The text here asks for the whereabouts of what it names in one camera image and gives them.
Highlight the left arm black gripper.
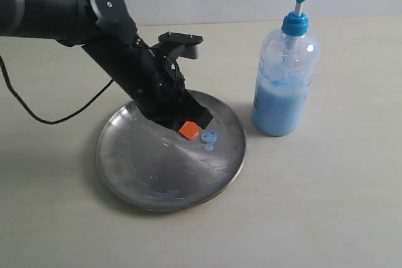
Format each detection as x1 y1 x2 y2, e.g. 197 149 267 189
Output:
136 60 214 141

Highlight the blue soap pump bottle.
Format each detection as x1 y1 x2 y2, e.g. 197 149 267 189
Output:
252 0 320 137

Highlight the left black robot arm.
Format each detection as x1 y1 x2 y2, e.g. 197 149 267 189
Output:
1 0 213 132

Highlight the blue soap blob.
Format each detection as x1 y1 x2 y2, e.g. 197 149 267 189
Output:
200 131 218 152

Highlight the round steel plate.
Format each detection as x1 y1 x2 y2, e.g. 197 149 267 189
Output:
95 90 247 212

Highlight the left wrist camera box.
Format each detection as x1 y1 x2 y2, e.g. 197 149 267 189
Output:
156 31 204 60

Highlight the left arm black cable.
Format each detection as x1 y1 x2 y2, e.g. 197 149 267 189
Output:
0 56 114 125

